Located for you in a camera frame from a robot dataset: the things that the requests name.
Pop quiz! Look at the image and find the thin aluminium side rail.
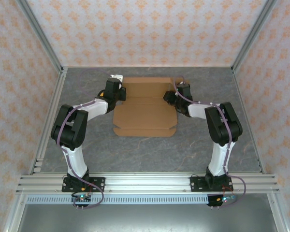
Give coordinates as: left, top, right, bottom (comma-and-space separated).
232, 69, 266, 174

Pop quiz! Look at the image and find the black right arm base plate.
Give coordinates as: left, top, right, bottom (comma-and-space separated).
190, 176, 232, 193

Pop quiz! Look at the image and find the grey metal sheet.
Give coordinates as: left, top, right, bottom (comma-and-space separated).
4, 204, 286, 232

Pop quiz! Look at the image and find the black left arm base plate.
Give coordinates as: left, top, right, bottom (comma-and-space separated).
61, 177, 106, 193

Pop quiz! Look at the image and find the slotted grey cable duct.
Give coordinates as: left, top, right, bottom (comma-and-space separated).
26, 195, 232, 205

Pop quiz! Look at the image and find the aluminium frame post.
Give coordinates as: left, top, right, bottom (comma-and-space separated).
232, 0, 279, 73
15, 0, 65, 73

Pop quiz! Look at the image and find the wide aluminium side rail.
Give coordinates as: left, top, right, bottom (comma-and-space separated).
29, 67, 68, 174

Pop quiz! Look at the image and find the brown cardboard box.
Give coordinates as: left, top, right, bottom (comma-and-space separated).
113, 76, 179, 138

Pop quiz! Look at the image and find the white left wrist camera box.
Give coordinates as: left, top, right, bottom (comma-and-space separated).
108, 74, 124, 83

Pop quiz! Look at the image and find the long aluminium mounting rail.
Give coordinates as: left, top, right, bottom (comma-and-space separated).
16, 173, 280, 194

